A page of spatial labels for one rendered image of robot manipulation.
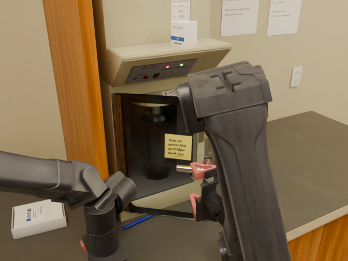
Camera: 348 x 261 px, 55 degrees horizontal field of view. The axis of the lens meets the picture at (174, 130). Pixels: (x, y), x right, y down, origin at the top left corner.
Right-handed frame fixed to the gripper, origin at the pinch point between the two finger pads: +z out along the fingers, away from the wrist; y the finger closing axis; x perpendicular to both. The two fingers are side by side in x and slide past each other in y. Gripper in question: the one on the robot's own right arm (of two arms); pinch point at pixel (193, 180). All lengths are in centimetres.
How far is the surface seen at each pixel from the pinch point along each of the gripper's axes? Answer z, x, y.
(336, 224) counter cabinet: -5, -61, -38
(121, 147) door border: 21.3, 11.3, 2.5
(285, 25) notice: 66, -95, 22
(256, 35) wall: 66, -77, 19
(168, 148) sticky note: 12.7, 0.7, 3.5
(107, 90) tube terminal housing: 25.8, 12.6, 18.9
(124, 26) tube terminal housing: 23.9, 6.9, 35.8
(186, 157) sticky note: 9.4, -3.3, 1.2
